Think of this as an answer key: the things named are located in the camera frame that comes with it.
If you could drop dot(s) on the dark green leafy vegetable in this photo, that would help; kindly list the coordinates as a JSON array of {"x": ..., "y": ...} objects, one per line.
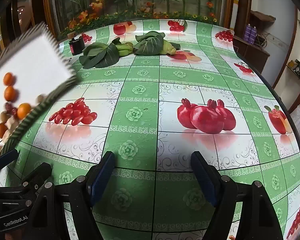
[
  {"x": 100, "y": 56},
  {"x": 150, "y": 43}
]

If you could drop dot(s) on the red date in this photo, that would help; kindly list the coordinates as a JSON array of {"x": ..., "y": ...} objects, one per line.
[
  {"x": 14, "y": 111},
  {"x": 8, "y": 106}
]

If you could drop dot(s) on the white box with striped rim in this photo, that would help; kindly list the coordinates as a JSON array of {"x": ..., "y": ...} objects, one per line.
[{"x": 27, "y": 62}]

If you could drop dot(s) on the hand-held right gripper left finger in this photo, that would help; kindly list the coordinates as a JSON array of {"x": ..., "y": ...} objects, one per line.
[{"x": 103, "y": 177}]

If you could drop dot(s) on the dark tools on shelf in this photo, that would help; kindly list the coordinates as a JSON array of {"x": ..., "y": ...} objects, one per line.
[{"x": 298, "y": 66}]

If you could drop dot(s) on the brown kiwi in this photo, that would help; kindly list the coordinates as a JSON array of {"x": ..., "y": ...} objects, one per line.
[{"x": 3, "y": 117}]

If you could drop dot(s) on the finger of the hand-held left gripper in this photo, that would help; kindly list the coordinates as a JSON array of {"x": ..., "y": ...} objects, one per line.
[
  {"x": 37, "y": 174},
  {"x": 6, "y": 155}
]

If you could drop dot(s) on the black jar with pink label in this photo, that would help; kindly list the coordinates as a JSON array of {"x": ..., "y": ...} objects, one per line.
[{"x": 76, "y": 45}]

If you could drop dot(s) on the wooden wall shelf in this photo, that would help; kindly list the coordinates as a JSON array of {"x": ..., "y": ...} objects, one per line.
[{"x": 261, "y": 17}]

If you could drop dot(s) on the purple bottle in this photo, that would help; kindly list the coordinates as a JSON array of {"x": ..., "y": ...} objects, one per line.
[
  {"x": 247, "y": 33},
  {"x": 253, "y": 35}
]

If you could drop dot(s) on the orange tangerine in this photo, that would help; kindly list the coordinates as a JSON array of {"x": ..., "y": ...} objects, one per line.
[
  {"x": 9, "y": 78},
  {"x": 23, "y": 110},
  {"x": 1, "y": 129},
  {"x": 10, "y": 93}
]

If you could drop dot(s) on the framed flower and bamboo mural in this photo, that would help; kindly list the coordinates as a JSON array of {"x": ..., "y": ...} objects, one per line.
[{"x": 140, "y": 0}]

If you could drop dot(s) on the low wooden cabinet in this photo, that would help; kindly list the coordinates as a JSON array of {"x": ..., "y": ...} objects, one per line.
[{"x": 255, "y": 55}]

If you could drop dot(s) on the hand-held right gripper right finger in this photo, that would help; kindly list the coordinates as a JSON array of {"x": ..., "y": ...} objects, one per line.
[{"x": 202, "y": 180}]

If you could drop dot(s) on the green fruit-print tablecloth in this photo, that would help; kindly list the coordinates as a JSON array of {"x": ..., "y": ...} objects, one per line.
[{"x": 165, "y": 100}]

